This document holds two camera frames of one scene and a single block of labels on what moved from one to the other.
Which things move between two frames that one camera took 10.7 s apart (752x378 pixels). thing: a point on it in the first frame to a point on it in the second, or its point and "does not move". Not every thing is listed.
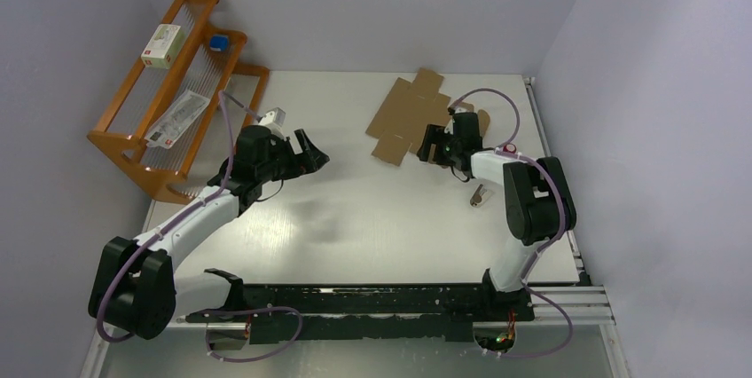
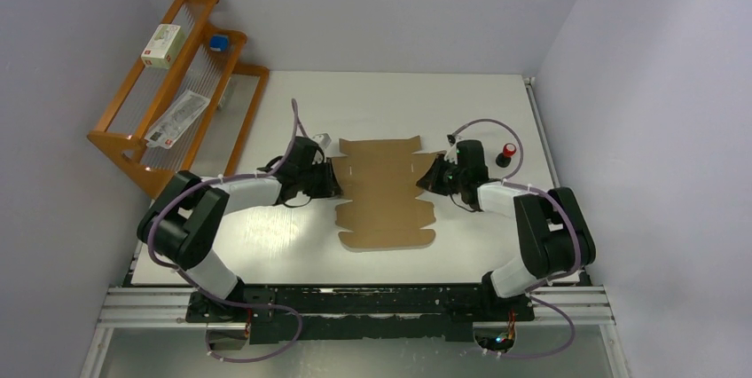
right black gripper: (430, 137) to (430, 179)
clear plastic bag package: (170, 129) does not move
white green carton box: (164, 47) does not move
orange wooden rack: (172, 124) does not move
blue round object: (219, 42) does not move
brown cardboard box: (407, 107) to (382, 178)
